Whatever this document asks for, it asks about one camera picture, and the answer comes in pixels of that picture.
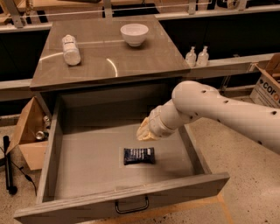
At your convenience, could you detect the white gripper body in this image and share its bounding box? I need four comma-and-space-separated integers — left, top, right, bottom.
148, 106, 175, 138

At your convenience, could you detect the dark blue rxbar blueberry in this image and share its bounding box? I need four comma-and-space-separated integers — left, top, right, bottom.
123, 147, 156, 165

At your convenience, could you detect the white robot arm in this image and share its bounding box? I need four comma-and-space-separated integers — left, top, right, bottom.
136, 80, 280, 154

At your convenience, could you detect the open grey top drawer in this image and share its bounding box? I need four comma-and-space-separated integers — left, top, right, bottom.
14, 83, 229, 224

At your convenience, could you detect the grey wooden counter cabinet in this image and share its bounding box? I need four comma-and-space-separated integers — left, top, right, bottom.
29, 15, 192, 117

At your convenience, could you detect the left clear sanitizer bottle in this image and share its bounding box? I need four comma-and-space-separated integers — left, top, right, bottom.
185, 46, 197, 67

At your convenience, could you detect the clear sanitizer bottle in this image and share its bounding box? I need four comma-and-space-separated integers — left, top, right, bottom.
196, 45, 209, 67
185, 46, 197, 67

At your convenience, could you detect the right clear sanitizer bottle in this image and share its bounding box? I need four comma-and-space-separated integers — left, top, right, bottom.
196, 45, 209, 67

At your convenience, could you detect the white ceramic bowl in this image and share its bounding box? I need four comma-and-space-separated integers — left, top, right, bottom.
120, 24, 149, 46

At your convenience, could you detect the upper silver can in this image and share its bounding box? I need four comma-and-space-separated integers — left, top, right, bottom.
43, 115, 51, 129

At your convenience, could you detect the silver can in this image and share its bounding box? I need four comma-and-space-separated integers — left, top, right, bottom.
43, 115, 51, 129
35, 131, 49, 141

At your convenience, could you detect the metal railing shelf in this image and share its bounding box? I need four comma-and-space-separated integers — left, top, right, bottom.
0, 0, 280, 102

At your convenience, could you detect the white plastic bottle lying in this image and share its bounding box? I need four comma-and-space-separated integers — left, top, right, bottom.
62, 35, 81, 66

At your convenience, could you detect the lower silver can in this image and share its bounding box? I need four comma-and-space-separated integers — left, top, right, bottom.
35, 131, 49, 141

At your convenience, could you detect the white printed cardboard box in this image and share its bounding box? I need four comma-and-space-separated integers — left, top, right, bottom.
250, 53, 280, 109

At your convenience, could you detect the brown cardboard box with cans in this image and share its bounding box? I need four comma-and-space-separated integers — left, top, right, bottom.
7, 97, 48, 171

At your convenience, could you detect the black pole stand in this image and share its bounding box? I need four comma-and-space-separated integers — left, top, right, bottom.
3, 136, 18, 195

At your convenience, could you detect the black drawer handle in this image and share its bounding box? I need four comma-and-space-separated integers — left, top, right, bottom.
115, 196, 150, 214

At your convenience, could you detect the black cable on floor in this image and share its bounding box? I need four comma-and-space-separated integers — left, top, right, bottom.
0, 145, 39, 197

